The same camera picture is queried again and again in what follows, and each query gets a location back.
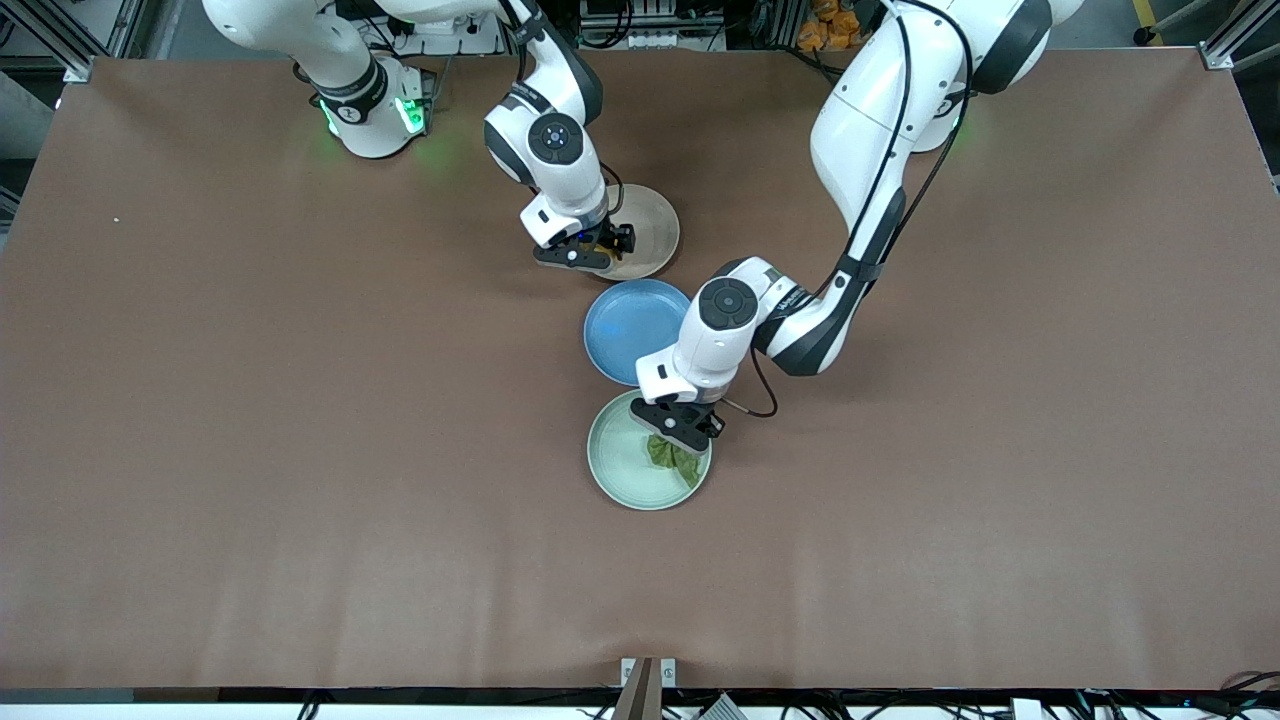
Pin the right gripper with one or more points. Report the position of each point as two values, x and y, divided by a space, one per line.
620 238

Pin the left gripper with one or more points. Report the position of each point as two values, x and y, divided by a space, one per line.
711 418

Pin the green lettuce leaf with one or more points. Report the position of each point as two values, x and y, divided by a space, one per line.
680 462

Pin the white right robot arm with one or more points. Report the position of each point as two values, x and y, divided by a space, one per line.
340 50

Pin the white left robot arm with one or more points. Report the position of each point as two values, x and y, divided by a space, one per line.
870 120

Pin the beige round plate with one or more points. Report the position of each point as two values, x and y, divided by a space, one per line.
652 225

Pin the blue round plate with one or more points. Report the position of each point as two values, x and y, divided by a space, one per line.
630 325

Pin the pale green round plate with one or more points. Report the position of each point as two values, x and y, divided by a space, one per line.
620 460

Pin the white equipment rack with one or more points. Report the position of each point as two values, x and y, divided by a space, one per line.
650 25

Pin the white power strip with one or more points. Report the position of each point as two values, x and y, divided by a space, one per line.
450 40

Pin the orange bag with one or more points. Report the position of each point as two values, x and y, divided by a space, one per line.
828 25

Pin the metal table edge bracket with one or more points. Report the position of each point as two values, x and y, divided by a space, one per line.
648 675

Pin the aluminium frame post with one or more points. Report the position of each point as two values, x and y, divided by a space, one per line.
60 50
1235 48

